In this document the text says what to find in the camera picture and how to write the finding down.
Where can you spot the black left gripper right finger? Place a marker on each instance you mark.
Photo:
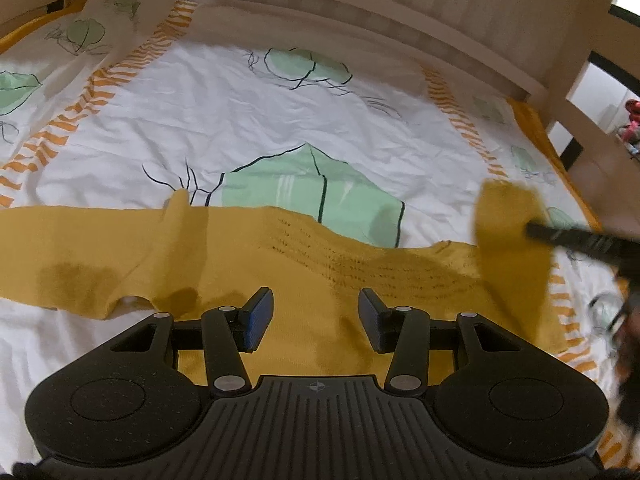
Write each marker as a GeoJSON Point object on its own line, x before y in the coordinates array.
{"type": "Point", "coordinates": [402, 332]}

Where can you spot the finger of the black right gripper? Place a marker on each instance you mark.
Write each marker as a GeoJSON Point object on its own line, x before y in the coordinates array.
{"type": "Point", "coordinates": [607, 248]}

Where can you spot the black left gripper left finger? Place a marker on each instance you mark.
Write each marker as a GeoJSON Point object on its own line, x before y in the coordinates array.
{"type": "Point", "coordinates": [229, 331]}

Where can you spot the mustard yellow knit garment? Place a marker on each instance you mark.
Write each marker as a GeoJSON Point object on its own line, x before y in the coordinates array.
{"type": "Point", "coordinates": [183, 260]}

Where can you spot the white patterned bed sheet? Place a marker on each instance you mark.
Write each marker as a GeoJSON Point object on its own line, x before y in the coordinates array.
{"type": "Point", "coordinates": [124, 103]}

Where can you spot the wooden bed frame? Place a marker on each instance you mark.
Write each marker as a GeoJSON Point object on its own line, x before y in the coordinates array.
{"type": "Point", "coordinates": [542, 47]}

